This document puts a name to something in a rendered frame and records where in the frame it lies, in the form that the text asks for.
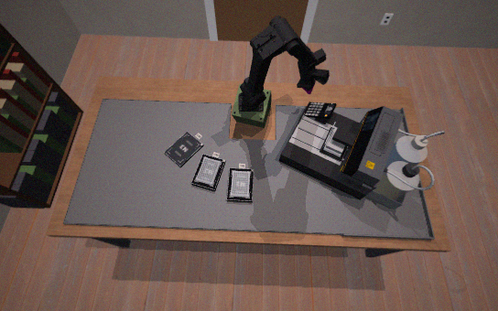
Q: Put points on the white bottle with black cap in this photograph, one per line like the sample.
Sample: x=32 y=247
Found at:
x=392 y=187

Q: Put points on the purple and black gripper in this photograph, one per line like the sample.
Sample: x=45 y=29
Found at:
x=308 y=88

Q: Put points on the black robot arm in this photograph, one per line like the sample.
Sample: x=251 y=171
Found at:
x=264 y=49

